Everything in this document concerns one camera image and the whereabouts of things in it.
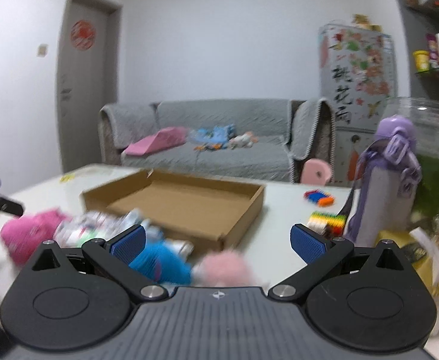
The magenta fluffy sock bundle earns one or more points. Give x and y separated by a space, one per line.
21 236

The brown cardboard box tray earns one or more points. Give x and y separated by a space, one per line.
212 214

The yellow tub on shelf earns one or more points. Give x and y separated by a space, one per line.
421 58

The red blue orange brick stick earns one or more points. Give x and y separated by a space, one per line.
319 198

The grey door with red sign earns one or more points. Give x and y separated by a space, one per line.
87 76

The glass fish bowl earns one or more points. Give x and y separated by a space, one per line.
424 114

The multicolour brick cube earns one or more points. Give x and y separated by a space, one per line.
326 224

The purple water bottle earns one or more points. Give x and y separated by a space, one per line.
384 184

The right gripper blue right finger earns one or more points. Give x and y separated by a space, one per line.
322 258

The small plush toy on sofa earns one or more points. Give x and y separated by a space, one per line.
246 140

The grey covered sofa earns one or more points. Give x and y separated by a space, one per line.
263 139

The blue knit sock bundle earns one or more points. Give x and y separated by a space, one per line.
158 263

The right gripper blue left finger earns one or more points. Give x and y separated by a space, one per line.
112 258

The pink fur pompom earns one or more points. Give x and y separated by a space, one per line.
223 269

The wall light switch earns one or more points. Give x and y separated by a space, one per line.
42 50

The pink child chair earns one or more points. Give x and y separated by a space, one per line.
316 172

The decorated grey refrigerator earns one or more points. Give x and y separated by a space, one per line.
358 77

